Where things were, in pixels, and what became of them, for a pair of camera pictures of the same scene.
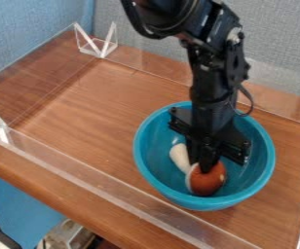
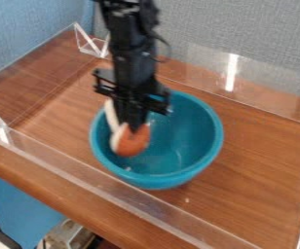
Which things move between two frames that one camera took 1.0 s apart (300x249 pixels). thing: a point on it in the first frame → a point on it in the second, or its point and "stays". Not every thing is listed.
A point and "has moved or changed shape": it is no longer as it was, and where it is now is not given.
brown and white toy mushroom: [201, 182] → [126, 142]
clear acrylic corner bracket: [96, 46] stays
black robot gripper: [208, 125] → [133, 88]
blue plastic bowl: [244, 180] has moved or changed shape
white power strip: [69, 235] stays
